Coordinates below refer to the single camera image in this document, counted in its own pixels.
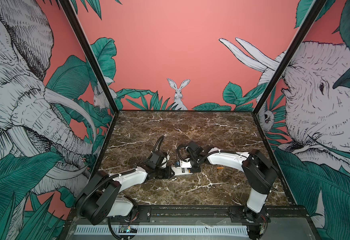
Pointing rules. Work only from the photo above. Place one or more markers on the white slotted cable duct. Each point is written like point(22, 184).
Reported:
point(151, 230)

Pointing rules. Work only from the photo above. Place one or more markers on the black corner frame post right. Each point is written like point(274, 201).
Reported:
point(306, 25)

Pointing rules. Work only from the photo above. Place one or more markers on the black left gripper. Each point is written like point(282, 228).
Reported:
point(168, 173)

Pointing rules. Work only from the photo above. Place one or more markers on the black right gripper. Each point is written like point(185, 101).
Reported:
point(194, 170)

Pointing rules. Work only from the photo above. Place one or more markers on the black corner frame post left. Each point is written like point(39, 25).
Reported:
point(86, 47)

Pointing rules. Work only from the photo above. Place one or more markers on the black corner frame post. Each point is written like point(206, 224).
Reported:
point(86, 47)
point(306, 25)

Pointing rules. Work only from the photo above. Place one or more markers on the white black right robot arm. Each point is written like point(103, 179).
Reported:
point(259, 170)

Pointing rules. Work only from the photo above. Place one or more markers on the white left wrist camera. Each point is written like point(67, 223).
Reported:
point(165, 160)

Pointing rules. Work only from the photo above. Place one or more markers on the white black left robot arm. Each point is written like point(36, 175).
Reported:
point(97, 199)

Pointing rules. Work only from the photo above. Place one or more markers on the black front mounting rail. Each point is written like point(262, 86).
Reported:
point(237, 214)

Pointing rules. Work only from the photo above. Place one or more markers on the white remote control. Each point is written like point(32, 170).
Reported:
point(181, 168)

